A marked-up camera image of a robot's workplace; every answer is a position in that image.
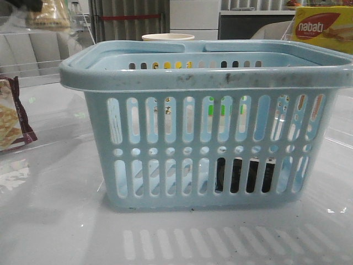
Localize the yellow nabati wafer box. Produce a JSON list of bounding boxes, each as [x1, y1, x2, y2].
[[292, 6, 352, 54]]

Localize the brown cracker snack bag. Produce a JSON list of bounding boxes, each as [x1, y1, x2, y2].
[[1, 77, 38, 153]]

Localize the clear acrylic right stand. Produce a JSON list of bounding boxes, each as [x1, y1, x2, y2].
[[280, 19, 295, 41]]

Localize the white cabinet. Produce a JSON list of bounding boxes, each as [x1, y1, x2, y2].
[[169, 1, 221, 40]]

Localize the light blue plastic basket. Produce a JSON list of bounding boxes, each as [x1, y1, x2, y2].
[[59, 40, 352, 209]]

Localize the cream paper cup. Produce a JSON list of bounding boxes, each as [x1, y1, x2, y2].
[[142, 33, 195, 41]]

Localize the packaged bread slices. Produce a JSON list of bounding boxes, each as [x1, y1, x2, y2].
[[25, 0, 71, 31]]

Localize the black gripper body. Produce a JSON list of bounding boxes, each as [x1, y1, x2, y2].
[[215, 156, 276, 193]]

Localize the clear acrylic display shelf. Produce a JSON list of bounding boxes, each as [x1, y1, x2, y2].
[[0, 14, 97, 155]]

